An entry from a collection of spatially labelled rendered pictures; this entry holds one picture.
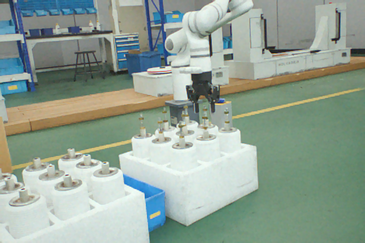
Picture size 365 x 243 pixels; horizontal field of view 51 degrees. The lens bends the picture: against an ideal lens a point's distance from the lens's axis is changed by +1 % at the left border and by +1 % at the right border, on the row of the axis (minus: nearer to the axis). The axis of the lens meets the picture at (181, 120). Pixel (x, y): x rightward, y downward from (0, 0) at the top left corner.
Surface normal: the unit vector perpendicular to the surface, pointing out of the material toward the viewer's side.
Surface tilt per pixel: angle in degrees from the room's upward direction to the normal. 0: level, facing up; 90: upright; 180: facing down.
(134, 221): 90
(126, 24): 90
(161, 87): 90
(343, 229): 0
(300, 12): 90
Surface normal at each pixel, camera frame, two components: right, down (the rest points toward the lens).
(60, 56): 0.49, 0.15
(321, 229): -0.09, -0.97
